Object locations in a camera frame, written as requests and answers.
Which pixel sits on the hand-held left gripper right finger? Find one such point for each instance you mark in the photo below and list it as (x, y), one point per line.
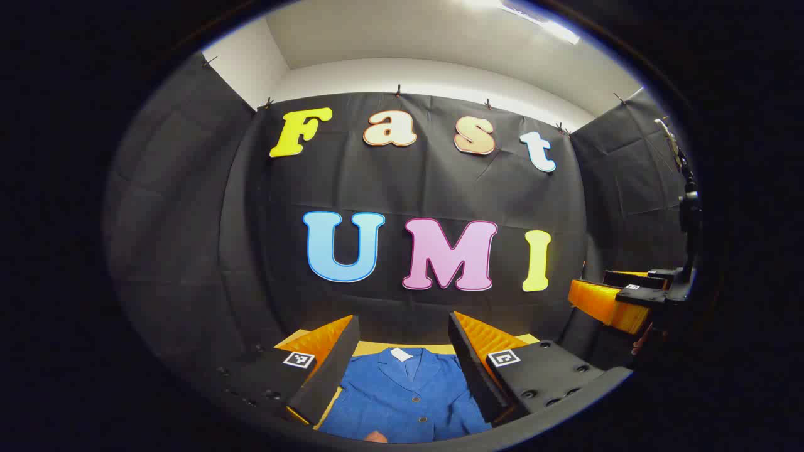
(471, 370)

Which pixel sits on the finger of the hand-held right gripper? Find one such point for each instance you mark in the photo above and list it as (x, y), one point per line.
(628, 278)
(603, 304)

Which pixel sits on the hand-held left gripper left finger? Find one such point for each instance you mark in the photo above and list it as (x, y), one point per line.
(330, 376)

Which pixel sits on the ceiling light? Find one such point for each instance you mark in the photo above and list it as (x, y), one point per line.
(540, 22)

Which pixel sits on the black backdrop cloth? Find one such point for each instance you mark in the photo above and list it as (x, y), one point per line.
(440, 188)

